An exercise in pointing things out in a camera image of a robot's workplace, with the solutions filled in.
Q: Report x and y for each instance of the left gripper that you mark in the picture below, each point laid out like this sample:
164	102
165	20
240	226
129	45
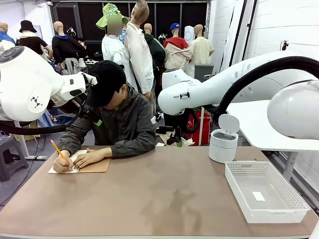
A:
89	113

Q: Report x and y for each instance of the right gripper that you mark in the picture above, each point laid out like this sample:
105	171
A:
159	117

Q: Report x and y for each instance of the spiral notebook kraft cover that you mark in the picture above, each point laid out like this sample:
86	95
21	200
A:
97	166

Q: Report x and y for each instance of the yellow pencil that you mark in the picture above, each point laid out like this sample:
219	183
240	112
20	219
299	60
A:
56	148

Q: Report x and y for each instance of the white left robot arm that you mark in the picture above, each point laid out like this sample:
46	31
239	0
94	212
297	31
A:
25	82

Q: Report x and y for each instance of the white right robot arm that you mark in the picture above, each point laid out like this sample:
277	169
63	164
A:
219	82

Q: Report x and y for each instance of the person's right forearm grey sleeve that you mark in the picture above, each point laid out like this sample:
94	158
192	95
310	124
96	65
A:
74	134

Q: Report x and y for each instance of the person's left forearm grey sleeve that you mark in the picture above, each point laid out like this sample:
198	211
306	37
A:
134	147

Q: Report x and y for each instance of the person's left hand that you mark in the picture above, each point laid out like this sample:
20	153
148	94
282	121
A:
94	156

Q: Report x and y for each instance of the person's right hand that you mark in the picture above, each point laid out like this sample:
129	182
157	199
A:
61	165

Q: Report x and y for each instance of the grey zip jacket torso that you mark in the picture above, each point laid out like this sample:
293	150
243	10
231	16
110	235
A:
127	117

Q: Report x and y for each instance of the black baseball cap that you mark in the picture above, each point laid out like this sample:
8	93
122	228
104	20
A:
107	82

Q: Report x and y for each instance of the blue cloth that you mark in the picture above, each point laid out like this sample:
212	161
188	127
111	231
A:
46	119

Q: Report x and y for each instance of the red shopping bag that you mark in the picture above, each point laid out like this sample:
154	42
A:
208	129

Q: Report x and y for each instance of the tall mannequin white shirt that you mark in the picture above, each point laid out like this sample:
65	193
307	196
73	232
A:
139	57

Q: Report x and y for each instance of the mannequin dark green hoodie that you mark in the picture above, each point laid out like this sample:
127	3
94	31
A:
158	52

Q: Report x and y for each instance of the grey box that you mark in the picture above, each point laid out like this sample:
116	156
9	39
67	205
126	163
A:
203	72

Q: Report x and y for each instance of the mannequin blue cap red jacket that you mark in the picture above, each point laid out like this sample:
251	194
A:
177	54

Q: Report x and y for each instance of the figure green hat white coat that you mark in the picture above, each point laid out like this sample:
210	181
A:
113	52

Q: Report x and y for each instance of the white lidded trash bin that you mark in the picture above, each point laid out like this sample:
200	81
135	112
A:
221	152

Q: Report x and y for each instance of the mannequin black sweater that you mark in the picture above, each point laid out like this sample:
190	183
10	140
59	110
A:
66	47

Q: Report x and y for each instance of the mannequin cream shirt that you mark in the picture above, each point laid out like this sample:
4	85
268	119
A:
202	52

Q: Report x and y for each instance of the white oval fan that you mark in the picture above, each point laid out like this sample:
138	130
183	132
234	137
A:
189	35

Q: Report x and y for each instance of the grey plastic stool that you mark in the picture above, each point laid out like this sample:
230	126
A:
11	159

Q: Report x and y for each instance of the white side desk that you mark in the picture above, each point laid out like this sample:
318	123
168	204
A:
251	129

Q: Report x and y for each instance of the mannequin black bucket hat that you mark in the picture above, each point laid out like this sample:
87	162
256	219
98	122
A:
32	42

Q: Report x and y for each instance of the mannequin blue white top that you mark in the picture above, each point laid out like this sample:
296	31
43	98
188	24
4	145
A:
6	39

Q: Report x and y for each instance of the white label sticker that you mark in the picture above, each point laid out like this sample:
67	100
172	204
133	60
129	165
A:
258	196

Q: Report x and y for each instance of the white perforated plastic basket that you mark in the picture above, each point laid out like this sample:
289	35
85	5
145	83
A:
266	206

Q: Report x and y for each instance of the white stand post with foot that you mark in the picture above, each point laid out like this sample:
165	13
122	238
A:
202	129

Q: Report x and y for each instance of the white desk leg frame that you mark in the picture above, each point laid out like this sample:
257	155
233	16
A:
22	144

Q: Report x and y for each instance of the small black wall camera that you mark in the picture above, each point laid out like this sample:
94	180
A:
284	46

